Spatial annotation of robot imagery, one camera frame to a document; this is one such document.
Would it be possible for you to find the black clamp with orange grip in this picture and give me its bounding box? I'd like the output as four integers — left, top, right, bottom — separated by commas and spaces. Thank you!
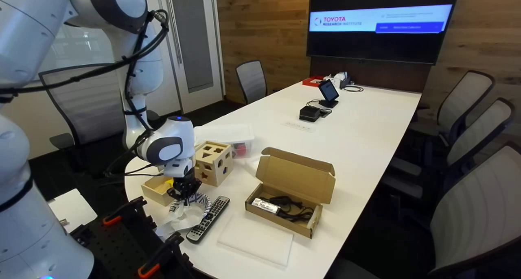
137, 231, 192, 279
102, 196, 158, 231

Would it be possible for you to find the wooden shape sorter box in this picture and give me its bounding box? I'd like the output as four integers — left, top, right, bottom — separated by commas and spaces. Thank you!
194, 141, 234, 187

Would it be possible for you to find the blue white patterned bowl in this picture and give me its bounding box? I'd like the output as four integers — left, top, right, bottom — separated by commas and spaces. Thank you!
169, 192, 212, 219

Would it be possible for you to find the white board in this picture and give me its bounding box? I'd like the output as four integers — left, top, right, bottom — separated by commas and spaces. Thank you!
48, 188, 99, 233

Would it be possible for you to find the wooden tray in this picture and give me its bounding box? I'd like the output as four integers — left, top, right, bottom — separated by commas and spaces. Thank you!
141, 175, 176, 207

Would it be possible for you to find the grey mesh office chair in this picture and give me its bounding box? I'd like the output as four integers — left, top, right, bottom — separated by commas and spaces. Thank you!
38, 63, 160, 150
326, 142, 521, 279
408, 70, 496, 146
235, 59, 268, 105
382, 97, 516, 200

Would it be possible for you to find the black power adapter with cable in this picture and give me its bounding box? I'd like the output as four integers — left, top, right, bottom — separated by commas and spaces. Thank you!
269, 195, 315, 223

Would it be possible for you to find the white device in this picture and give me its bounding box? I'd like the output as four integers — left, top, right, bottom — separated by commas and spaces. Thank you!
325, 71, 351, 90

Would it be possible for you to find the open cardboard box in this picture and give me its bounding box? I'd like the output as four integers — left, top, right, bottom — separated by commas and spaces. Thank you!
245, 147, 337, 239

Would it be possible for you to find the white door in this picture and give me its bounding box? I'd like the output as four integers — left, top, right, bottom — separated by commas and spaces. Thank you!
143, 0, 225, 115

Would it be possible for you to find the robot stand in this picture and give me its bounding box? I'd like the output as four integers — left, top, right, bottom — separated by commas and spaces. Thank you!
68, 196, 212, 279

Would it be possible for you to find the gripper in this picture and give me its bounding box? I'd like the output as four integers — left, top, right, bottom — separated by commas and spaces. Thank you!
167, 169, 203, 207

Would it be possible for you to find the clear plastic container with lid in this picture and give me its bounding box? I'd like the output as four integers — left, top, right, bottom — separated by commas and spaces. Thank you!
193, 124, 255, 159

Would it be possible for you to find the small black box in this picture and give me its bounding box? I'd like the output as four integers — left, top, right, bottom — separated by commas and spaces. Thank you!
299, 105, 321, 123

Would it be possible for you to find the black remote control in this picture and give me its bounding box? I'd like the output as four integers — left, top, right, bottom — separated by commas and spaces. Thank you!
186, 196, 231, 244

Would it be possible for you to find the table socket plate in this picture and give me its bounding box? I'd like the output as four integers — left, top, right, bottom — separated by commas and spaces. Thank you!
280, 121, 315, 133

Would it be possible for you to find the wall television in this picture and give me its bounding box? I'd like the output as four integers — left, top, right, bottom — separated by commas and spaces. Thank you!
306, 0, 463, 65

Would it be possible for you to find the door handle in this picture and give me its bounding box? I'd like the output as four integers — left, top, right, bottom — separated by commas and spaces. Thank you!
164, 0, 184, 66

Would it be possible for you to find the small tablet on stand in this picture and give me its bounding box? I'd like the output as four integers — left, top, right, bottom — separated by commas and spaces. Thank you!
317, 79, 340, 109

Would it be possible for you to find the white foam sheet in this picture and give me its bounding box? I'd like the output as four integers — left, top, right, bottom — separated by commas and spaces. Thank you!
217, 214, 295, 268

